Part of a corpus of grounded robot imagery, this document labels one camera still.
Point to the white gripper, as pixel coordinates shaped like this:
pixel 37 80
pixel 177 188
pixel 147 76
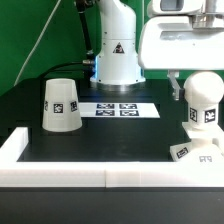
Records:
pixel 182 35

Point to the white lamp bulb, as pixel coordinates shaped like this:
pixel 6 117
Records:
pixel 203 92

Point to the white lamp base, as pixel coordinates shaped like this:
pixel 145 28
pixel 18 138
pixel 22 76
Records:
pixel 205 145

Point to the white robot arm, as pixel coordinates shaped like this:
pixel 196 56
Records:
pixel 117 66

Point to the white lamp shade cone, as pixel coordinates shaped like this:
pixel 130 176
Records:
pixel 61 109

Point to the white U-shaped fence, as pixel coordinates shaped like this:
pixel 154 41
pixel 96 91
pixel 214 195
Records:
pixel 14 173

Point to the white marker tag plate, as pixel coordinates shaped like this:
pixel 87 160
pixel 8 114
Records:
pixel 118 110

